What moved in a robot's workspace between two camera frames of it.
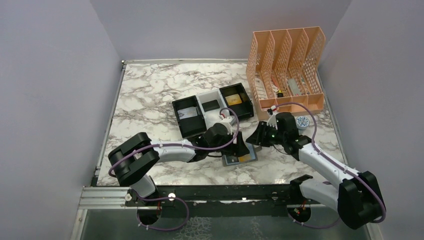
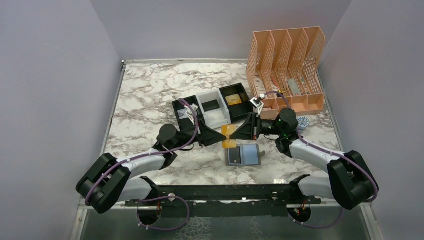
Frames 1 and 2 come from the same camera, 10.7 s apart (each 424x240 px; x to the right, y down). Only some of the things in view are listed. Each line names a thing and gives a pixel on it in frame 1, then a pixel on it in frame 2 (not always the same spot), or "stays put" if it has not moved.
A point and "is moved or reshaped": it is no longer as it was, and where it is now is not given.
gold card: [233, 99] stays put
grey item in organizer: [294, 87] stays put
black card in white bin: [210, 105] stays put
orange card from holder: [251, 156] is moved or reshaped
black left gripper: [241, 149] -> [207, 137]
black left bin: [191, 125] stays put
